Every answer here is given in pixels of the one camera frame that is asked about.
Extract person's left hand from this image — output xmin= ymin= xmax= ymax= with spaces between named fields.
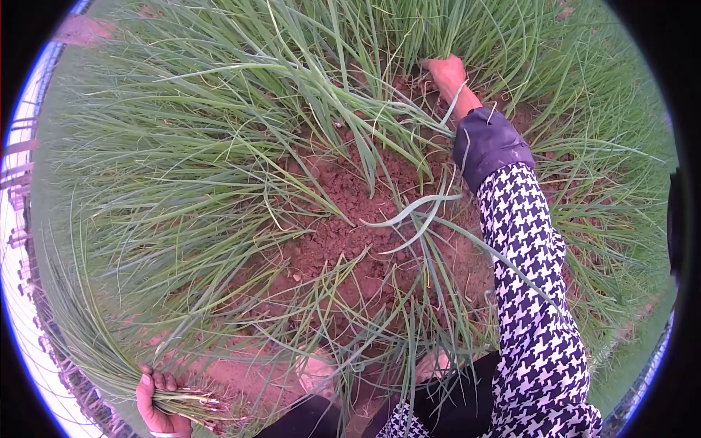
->
xmin=136 ymin=365 xmax=194 ymax=438

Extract person's right hand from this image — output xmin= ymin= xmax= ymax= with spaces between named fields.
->
xmin=420 ymin=54 xmax=471 ymax=106

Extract person's left fingers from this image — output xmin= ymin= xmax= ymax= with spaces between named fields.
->
xmin=140 ymin=365 xmax=180 ymax=393

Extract bunch of pulled green chives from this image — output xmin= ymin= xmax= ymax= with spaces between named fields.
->
xmin=41 ymin=219 xmax=242 ymax=433

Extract row of wooden posts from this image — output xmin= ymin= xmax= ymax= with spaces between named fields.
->
xmin=1 ymin=104 xmax=138 ymax=438

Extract field of growing chive plants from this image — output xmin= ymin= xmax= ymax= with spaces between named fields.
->
xmin=33 ymin=0 xmax=680 ymax=417

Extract person's legs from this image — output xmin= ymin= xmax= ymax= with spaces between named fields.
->
xmin=255 ymin=348 xmax=500 ymax=438

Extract person's body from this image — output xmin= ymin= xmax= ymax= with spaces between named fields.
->
xmin=377 ymin=285 xmax=604 ymax=438

